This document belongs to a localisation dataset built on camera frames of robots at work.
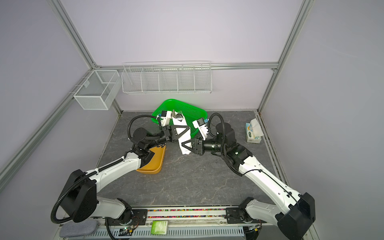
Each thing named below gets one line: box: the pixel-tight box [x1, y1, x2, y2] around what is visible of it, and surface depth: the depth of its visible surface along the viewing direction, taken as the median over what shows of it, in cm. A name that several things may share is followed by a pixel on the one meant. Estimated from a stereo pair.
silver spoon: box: [172, 109, 184, 119], surface depth 66 cm
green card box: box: [150, 220, 169, 235], surface depth 71 cm
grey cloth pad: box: [59, 219, 99, 238], surface depth 70 cm
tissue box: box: [245, 118, 264, 144], surface depth 101 cm
